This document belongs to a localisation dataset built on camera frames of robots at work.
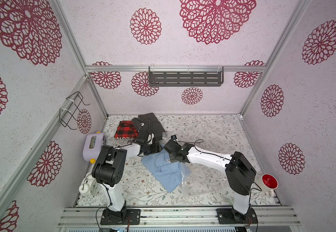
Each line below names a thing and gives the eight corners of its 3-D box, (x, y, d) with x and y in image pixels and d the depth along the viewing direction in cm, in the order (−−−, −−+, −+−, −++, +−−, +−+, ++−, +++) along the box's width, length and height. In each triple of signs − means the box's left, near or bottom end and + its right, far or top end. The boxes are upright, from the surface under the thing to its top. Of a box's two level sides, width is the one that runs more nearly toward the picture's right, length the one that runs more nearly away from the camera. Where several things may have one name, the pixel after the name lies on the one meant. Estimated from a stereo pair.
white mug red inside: (254, 192, 84) (262, 188, 77) (255, 176, 89) (262, 171, 83) (269, 198, 82) (278, 194, 75) (269, 182, 87) (277, 177, 81)
